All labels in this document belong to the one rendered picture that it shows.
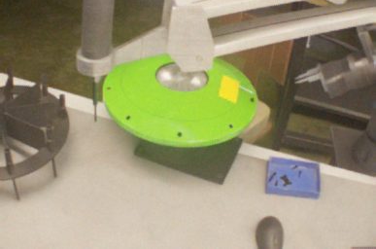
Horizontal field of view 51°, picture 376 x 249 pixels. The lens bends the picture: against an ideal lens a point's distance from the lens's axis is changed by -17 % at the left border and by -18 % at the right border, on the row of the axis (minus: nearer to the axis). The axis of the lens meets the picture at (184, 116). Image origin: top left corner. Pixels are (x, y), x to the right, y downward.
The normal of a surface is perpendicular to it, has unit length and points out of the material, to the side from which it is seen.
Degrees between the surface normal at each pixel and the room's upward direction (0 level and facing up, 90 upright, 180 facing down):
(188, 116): 21
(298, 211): 0
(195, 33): 90
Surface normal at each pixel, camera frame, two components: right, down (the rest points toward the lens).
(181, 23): 0.17, 0.62
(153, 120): -0.05, -0.51
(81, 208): 0.10, -0.78
